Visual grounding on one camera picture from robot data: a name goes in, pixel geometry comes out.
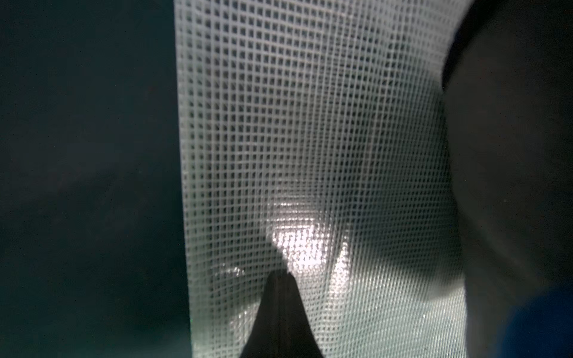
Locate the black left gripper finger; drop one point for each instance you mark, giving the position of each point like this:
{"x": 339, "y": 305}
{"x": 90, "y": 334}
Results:
{"x": 281, "y": 327}

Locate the green mesh document bag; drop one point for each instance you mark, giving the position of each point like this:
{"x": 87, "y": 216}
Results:
{"x": 313, "y": 140}

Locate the grey microfibre cloth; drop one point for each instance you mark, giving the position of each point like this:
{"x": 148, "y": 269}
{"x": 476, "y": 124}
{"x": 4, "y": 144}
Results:
{"x": 507, "y": 84}

